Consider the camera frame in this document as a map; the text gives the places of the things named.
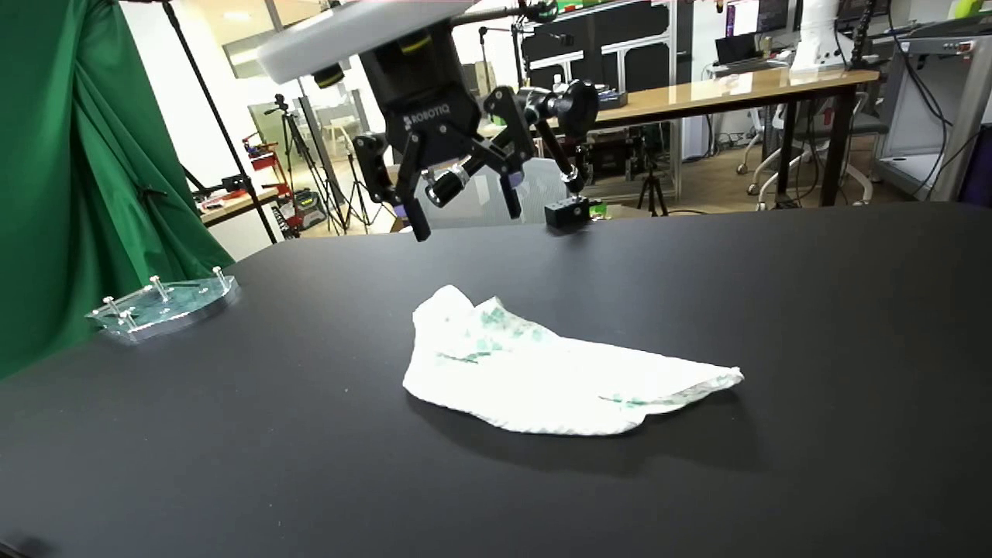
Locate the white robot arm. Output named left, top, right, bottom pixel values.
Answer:
left=260, top=0, right=535, bottom=242

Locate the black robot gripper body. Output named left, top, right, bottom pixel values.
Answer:
left=357, top=21, right=480, bottom=195

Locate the green backdrop curtain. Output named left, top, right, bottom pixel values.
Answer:
left=0, top=0, right=230, bottom=379

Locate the long wooden desk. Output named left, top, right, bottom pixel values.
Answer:
left=595, top=69, right=880, bottom=206

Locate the clear acrylic plate with standoffs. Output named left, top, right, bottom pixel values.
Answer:
left=85, top=267, right=241, bottom=345

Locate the white cloth with green stains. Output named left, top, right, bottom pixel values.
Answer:
left=402, top=285, right=744, bottom=438

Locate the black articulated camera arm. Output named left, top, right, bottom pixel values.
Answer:
left=518, top=77, right=598, bottom=232

